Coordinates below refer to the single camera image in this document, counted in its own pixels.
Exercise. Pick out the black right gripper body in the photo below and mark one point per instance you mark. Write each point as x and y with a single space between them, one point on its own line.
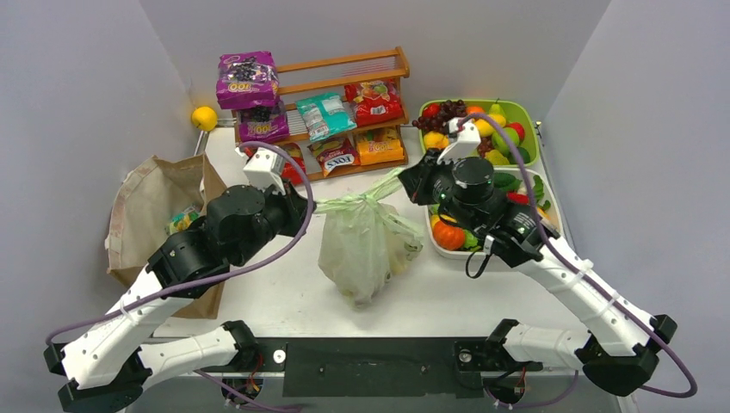
436 186

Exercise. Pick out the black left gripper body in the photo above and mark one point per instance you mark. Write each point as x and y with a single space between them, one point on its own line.
281 217

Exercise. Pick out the green Fox's candy bag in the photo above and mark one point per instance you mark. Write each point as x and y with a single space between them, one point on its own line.
183 220

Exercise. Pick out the pale green plastic grocery bag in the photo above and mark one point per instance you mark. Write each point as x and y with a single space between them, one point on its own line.
367 242

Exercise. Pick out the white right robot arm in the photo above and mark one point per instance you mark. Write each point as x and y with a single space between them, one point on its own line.
617 347

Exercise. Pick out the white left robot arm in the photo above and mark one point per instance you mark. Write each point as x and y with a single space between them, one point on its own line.
112 362

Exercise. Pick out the brown paper bag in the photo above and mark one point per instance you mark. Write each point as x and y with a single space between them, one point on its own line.
147 201

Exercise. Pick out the purple candy bag middle shelf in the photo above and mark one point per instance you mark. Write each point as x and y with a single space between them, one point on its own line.
263 124

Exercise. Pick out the orange candy bag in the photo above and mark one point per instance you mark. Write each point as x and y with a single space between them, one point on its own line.
381 145

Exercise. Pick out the red Fox's candy bag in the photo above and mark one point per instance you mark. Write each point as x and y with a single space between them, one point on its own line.
333 153

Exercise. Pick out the red candy bag middle shelf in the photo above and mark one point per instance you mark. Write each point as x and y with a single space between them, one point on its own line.
374 102

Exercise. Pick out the purple grape candy bag top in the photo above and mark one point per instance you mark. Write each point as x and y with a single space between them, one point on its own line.
247 80

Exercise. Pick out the orange toy pumpkin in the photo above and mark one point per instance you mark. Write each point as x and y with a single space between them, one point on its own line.
447 236

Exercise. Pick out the white vegetable basket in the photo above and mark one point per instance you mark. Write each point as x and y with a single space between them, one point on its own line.
547 204

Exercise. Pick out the green apple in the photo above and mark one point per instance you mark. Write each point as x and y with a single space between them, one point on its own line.
502 144

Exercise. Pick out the dark red grape bunch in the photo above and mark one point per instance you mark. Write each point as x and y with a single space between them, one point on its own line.
435 116

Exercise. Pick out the green fruit basket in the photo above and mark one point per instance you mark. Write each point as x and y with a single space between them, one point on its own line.
514 113

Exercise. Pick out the teal white snack packet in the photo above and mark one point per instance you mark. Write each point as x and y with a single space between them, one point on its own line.
324 116

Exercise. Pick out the wooden snack shelf rack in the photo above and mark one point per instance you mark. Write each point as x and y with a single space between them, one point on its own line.
303 80

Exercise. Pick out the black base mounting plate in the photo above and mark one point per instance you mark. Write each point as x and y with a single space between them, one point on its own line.
382 367

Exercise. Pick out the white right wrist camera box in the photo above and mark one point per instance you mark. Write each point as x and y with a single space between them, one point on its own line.
465 137

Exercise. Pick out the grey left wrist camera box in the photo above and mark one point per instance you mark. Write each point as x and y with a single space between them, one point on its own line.
263 171

